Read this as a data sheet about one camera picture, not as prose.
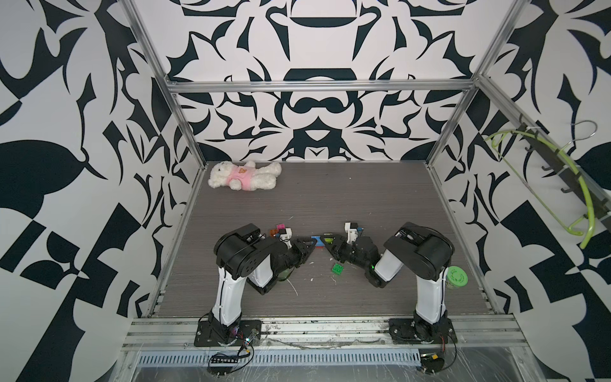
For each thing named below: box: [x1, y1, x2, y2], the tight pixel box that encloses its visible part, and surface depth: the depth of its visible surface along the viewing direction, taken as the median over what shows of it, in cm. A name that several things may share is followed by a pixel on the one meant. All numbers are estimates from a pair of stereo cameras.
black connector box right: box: [420, 352, 445, 374], surface depth 73 cm
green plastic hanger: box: [483, 130, 596, 250], surface depth 56 cm
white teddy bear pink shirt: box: [207, 160, 282, 191], surface depth 107 cm
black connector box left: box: [206, 356, 239, 376], surface depth 71 cm
